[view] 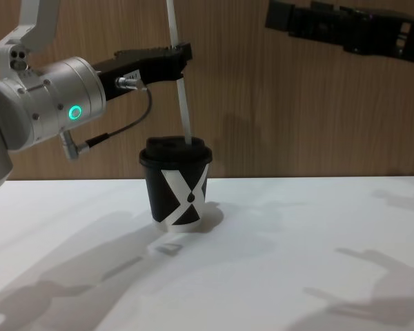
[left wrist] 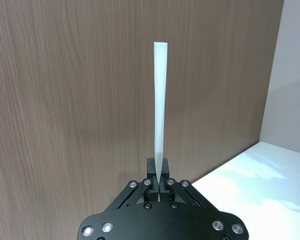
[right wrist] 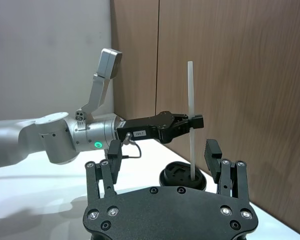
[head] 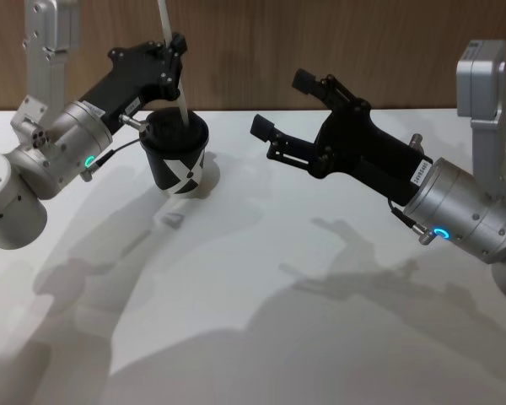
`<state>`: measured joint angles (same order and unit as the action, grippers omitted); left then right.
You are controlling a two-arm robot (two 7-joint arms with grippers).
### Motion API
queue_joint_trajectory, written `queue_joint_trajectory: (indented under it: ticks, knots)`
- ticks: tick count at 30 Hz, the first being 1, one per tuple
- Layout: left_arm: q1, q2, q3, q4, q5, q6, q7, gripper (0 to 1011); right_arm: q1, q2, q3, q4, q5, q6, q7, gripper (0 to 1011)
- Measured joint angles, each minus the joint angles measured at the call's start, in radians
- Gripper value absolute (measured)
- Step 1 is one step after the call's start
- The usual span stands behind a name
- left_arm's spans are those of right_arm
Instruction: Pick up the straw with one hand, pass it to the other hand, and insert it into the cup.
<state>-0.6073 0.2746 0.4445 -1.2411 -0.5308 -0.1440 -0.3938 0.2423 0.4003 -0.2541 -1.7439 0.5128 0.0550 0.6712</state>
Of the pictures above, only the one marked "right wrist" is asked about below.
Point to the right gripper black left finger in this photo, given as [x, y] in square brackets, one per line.
[114, 162]

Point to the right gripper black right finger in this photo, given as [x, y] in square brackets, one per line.
[212, 157]

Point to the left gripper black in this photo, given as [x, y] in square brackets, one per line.
[155, 127]

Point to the white plastic straw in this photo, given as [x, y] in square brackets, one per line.
[191, 95]

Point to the black plastic cup lid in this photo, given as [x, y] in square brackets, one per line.
[177, 175]

